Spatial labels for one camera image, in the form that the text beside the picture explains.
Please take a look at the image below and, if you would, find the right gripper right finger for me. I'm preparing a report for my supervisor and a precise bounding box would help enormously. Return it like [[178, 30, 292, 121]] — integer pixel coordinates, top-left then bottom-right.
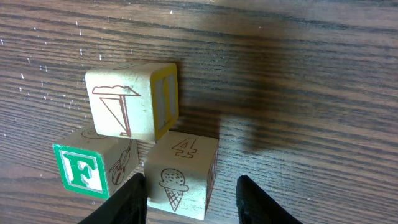
[[236, 175, 302, 224]]

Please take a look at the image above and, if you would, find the blue side block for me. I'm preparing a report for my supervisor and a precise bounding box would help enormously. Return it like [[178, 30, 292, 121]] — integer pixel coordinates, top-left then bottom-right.
[[144, 131, 219, 220]]

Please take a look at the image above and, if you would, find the plain wooden picture block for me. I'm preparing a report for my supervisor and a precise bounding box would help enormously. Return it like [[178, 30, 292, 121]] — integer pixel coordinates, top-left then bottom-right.
[[85, 62, 179, 141]]

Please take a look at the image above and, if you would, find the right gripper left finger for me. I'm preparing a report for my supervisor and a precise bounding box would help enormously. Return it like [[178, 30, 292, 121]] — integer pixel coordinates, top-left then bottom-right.
[[79, 173, 147, 224]]

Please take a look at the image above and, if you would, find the green F letter block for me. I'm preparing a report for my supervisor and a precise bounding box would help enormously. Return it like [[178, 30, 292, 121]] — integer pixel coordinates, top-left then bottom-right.
[[53, 123, 139, 200]]

